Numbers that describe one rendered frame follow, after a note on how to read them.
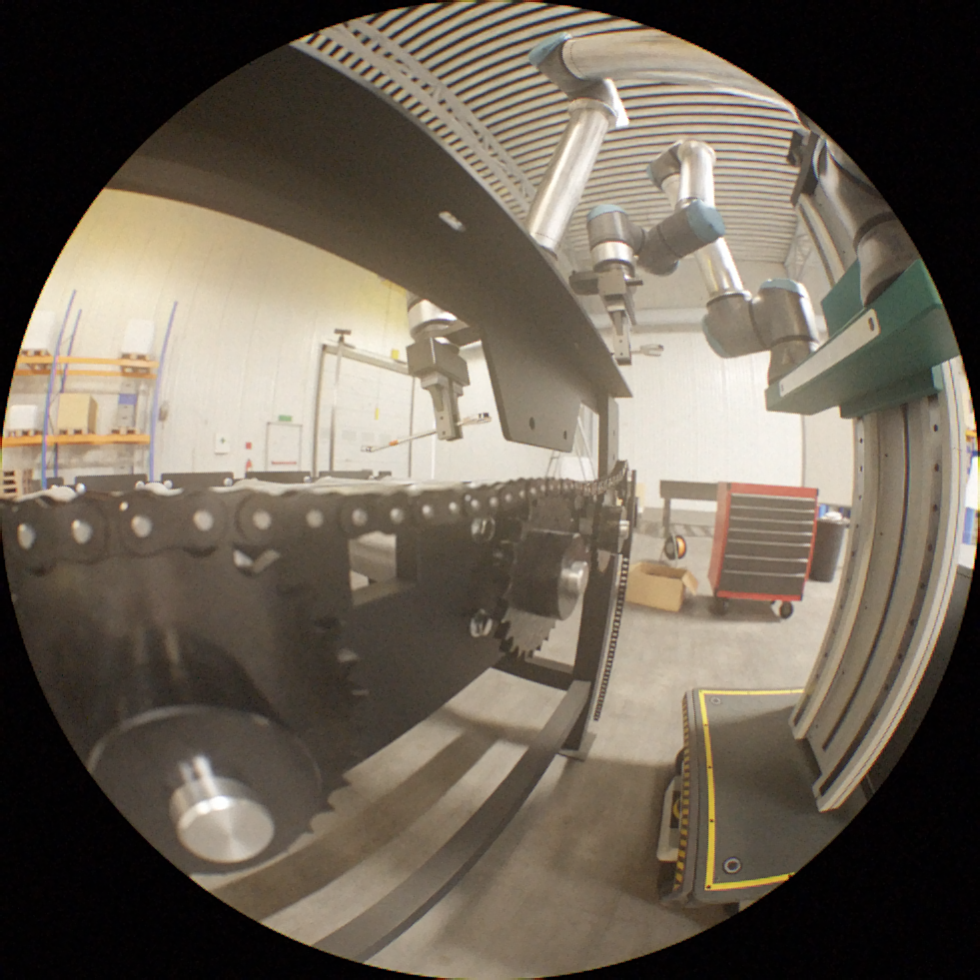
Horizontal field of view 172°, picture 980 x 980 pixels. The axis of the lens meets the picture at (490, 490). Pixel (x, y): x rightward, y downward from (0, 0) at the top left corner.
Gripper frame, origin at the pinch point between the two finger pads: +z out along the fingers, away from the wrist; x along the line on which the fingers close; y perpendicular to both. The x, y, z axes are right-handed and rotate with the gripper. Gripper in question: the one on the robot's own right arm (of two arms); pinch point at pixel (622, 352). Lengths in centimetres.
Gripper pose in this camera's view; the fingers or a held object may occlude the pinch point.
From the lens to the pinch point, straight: 60.6
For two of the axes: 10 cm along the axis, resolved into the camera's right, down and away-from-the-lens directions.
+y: 8.5, 0.6, -5.2
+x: 5.3, -0.4, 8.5
